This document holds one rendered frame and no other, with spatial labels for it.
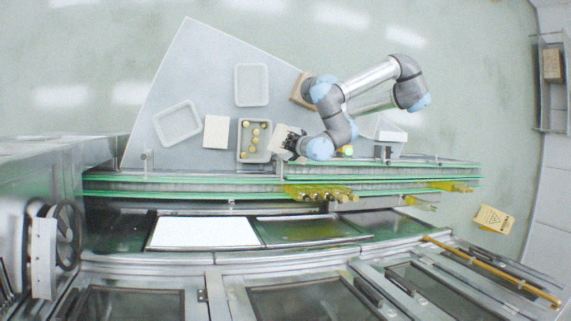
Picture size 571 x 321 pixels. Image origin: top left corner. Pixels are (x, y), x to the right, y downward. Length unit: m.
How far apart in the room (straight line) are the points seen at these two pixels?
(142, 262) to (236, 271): 0.31
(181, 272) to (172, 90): 0.92
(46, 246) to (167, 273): 0.39
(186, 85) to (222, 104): 0.22
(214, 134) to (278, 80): 0.46
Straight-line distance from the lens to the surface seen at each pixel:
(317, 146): 0.84
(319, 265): 1.00
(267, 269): 0.94
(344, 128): 0.90
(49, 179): 0.89
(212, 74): 1.49
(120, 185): 1.43
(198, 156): 1.48
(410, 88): 1.10
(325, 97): 0.88
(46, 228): 0.79
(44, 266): 0.79
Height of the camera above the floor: 2.22
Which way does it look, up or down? 70 degrees down
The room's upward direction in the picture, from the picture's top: 113 degrees clockwise
